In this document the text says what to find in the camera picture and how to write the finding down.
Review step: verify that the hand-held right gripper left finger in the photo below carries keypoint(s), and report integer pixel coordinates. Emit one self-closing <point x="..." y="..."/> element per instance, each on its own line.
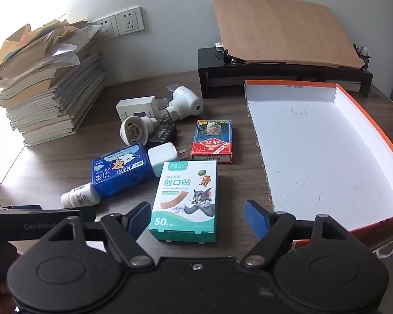
<point x="140" y="216"/>

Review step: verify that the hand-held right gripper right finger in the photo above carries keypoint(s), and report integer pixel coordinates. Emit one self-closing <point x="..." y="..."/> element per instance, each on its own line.
<point x="257" y="217"/>

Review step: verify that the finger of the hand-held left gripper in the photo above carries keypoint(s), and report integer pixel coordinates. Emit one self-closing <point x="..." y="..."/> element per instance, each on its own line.
<point x="26" y="207"/>

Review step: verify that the green adhesive bandage box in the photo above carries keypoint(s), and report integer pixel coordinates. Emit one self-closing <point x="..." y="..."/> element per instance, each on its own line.
<point x="183" y="199"/>

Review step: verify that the blue cartoon print box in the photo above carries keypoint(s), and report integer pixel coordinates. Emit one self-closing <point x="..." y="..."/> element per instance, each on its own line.
<point x="121" y="170"/>

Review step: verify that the small white plastic bottle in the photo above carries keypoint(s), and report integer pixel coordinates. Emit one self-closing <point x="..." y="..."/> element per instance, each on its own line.
<point x="78" y="196"/>

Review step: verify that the white cube charger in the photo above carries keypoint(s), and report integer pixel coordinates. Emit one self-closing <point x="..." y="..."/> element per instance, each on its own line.
<point x="162" y="158"/>

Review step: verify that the black power adapter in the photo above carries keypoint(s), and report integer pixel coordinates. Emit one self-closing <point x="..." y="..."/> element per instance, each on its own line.
<point x="163" y="134"/>

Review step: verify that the white plug-in heater round face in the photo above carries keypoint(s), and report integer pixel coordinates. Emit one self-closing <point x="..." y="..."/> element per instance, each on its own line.
<point x="134" y="130"/>

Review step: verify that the orange cardboard box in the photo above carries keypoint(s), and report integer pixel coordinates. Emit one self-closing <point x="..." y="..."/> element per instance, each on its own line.
<point x="317" y="157"/>

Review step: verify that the red playing card box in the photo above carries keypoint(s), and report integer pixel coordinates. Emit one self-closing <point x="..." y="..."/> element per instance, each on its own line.
<point x="211" y="142"/>

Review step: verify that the small white carton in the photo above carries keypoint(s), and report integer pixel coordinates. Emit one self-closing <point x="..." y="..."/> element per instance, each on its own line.
<point x="134" y="108"/>

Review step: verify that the white plug-in heater with hole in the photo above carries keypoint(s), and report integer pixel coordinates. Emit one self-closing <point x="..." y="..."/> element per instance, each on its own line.
<point x="185" y="103"/>

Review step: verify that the clear glass liquid bottle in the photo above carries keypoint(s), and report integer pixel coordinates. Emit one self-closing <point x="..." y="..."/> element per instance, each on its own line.
<point x="172" y="89"/>

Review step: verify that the stack of books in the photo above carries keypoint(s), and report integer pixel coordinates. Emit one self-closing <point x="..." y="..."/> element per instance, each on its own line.
<point x="42" y="85"/>

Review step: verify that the white plastic hook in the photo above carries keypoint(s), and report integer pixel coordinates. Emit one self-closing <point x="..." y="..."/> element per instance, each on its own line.
<point x="384" y="248"/>

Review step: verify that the black monitor stand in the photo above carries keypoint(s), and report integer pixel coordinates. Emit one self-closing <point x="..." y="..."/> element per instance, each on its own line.
<point x="235" y="68"/>

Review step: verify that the small white cap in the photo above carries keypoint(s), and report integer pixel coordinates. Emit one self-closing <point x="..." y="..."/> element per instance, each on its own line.
<point x="219" y="47"/>

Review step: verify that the wooden board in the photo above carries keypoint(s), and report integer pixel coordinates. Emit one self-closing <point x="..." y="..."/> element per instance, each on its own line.
<point x="281" y="29"/>

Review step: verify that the black mesh pen holder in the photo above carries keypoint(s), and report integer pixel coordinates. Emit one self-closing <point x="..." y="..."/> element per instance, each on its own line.
<point x="363" y="59"/>

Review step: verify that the white wall socket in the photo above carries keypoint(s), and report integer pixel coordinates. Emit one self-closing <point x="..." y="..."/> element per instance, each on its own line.
<point x="129" y="21"/>
<point x="106" y="26"/>

